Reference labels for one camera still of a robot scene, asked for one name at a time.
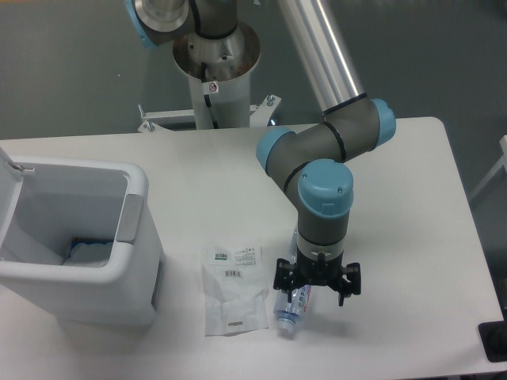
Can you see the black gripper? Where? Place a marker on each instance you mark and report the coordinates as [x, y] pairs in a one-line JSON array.
[[346, 281]]

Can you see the clear plastic water bottle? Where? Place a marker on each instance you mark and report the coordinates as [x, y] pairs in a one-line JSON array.
[[290, 314]]

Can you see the clear plastic packaging bag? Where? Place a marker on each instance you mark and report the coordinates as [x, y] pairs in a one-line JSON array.
[[235, 289]]

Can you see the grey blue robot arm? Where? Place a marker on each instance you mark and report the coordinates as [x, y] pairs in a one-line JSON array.
[[309, 167]]

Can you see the white trash can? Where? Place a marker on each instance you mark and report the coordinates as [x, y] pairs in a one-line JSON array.
[[67, 198]]

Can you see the white trash can lid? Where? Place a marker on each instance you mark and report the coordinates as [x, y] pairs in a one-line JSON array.
[[12, 180]]

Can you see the black device at table edge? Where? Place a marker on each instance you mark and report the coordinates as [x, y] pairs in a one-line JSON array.
[[493, 337]]

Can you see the white pedestal base frame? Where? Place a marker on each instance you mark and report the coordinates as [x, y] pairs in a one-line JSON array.
[[261, 115]]

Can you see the white frame at right edge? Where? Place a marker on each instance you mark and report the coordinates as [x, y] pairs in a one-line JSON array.
[[491, 180]]

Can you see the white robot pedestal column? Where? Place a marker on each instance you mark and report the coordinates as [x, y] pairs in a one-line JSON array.
[[218, 73]]

